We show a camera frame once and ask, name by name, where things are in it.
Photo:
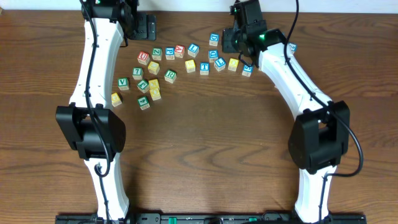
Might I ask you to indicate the green J block left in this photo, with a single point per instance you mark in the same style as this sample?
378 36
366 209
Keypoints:
143 86

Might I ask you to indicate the yellow K block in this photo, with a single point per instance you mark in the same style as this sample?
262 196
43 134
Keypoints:
154 84

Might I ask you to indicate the green V block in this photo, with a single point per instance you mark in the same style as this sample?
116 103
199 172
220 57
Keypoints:
123 84

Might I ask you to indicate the green R block left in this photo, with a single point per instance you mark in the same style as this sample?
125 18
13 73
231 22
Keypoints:
170 76

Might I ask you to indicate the blue l block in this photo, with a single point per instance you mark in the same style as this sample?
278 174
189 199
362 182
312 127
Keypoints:
193 50
219 64

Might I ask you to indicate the blue L block lower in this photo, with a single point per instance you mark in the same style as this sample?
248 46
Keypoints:
219 64

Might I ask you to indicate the red U block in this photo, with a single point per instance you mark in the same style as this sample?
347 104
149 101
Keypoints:
143 58

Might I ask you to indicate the blue P block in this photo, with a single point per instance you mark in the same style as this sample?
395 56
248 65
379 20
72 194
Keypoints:
170 53

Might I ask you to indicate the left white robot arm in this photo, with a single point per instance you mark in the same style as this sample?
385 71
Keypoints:
88 122

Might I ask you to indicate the yellow C block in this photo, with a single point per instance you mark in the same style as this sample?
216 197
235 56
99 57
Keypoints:
153 67

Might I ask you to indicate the blue D block lower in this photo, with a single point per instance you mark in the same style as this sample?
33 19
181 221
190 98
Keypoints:
212 55

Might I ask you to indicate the blue 2 block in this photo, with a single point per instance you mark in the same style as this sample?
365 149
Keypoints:
293 47

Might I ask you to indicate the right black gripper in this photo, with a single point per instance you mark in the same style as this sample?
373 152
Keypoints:
227 45

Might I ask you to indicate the blue T block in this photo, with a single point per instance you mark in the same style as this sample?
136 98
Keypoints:
204 68

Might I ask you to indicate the blue D block upper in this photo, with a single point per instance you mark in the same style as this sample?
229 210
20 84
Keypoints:
214 39

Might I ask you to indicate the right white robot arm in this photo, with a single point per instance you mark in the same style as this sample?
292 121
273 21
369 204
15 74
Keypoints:
319 137

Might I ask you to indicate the blue 5 block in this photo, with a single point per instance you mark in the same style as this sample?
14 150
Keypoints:
247 71

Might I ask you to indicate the red A block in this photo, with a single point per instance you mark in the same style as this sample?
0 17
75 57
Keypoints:
179 51

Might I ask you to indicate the yellow O block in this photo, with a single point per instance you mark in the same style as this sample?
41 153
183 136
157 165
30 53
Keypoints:
155 94
233 64

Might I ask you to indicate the green 4 block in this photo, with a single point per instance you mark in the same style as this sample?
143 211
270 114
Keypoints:
143 103

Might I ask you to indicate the green Z block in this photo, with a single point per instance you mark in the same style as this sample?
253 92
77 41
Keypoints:
157 53

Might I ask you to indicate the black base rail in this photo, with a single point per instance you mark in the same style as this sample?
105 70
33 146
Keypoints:
156 218

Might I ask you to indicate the blue d block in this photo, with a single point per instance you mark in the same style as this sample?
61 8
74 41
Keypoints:
212 55
214 39

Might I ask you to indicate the yellow G block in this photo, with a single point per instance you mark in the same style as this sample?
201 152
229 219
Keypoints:
116 99

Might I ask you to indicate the yellow S block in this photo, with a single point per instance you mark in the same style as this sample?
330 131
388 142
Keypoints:
190 66

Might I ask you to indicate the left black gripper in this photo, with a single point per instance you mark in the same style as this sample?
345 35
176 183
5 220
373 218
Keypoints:
144 27

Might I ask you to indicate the blue L block upper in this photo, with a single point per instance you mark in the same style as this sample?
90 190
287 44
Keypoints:
193 50

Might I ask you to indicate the green 7 block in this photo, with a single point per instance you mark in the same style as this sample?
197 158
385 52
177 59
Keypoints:
137 73

